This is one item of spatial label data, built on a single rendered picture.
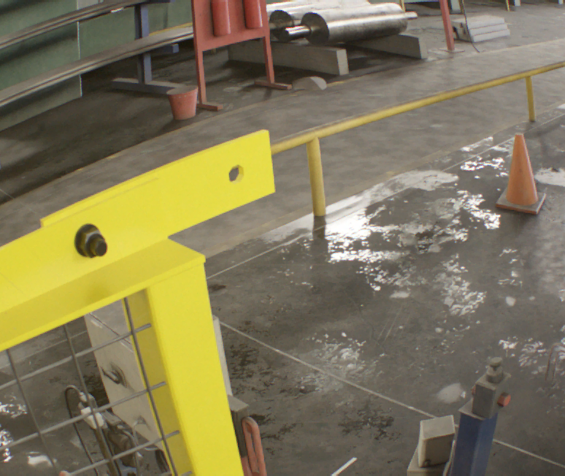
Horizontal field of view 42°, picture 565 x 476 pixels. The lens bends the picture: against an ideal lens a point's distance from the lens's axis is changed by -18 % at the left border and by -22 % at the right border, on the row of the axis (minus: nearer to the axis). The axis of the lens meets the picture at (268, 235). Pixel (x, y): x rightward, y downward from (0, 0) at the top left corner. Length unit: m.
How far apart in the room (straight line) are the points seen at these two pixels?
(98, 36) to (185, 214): 9.99
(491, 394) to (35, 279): 1.95
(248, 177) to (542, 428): 2.71
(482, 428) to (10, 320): 2.08
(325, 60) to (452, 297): 5.16
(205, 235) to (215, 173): 4.60
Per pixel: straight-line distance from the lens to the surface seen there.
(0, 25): 9.29
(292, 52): 9.43
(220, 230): 5.29
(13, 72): 9.42
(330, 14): 9.19
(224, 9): 7.91
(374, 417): 3.43
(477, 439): 2.53
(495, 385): 2.40
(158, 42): 8.76
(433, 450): 2.86
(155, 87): 9.12
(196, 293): 0.60
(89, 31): 10.53
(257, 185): 0.68
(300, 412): 3.52
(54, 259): 0.58
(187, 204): 0.64
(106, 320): 2.36
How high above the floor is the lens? 2.05
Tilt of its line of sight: 23 degrees down
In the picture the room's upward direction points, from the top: 6 degrees counter-clockwise
